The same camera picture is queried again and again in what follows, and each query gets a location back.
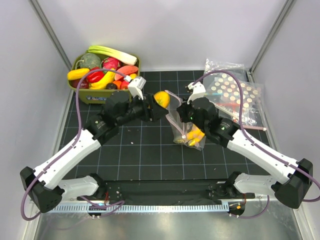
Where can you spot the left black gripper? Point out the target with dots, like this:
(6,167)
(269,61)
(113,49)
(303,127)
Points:
(151,111)

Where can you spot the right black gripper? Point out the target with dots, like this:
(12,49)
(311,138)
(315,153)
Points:
(182,110)

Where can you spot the orange yellow mango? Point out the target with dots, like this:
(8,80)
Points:
(162,98)

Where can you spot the clear pink zip bag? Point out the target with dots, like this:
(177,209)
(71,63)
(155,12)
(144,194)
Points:
(179,128)

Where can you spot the yellow banana bunch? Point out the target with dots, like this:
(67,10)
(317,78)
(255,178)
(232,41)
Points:
(191,138)

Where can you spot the red bell pepper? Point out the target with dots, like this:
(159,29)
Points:
(94,77)

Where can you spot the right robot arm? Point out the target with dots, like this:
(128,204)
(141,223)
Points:
(288,179)

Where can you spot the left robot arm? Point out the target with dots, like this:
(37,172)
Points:
(45,184)

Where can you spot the stack of dotted zip bags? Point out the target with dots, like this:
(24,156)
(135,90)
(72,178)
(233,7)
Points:
(232,93)

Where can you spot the yellow lemon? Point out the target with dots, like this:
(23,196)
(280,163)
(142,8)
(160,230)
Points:
(133,76)

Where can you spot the black grid mat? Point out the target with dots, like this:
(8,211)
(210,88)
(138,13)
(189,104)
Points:
(146,151)

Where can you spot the orange fruit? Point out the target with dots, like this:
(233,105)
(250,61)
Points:
(117,83)

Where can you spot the red watermelon slice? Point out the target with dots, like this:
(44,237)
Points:
(128,69)

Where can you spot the dark purple plum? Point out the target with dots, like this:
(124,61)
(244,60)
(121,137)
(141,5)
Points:
(111,86)

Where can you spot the small yellow banana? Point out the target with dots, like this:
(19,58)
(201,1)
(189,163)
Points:
(103,80)

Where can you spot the green white leek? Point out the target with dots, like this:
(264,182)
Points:
(124,57)

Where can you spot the pink dragon fruit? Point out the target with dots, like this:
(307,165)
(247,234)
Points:
(111,63)

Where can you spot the olive green plastic basket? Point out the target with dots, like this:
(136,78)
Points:
(92,96)

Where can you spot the green melon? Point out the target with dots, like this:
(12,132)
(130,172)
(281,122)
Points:
(88,61)

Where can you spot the yellow squash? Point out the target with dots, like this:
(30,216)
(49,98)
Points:
(77,73)

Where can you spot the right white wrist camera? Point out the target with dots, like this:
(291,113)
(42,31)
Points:
(197,90)

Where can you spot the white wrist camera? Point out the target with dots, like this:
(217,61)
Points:
(197,90)
(136,86)

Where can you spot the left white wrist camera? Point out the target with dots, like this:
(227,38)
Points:
(136,86)

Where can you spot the slotted cable duct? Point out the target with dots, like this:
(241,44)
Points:
(84,207)

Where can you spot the right aluminium frame post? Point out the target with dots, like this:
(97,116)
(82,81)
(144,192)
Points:
(280,19)

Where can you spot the aluminium frame post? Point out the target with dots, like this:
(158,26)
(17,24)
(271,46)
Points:
(280,19)
(50,32)

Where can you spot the left aluminium frame post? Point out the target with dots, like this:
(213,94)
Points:
(50,32)

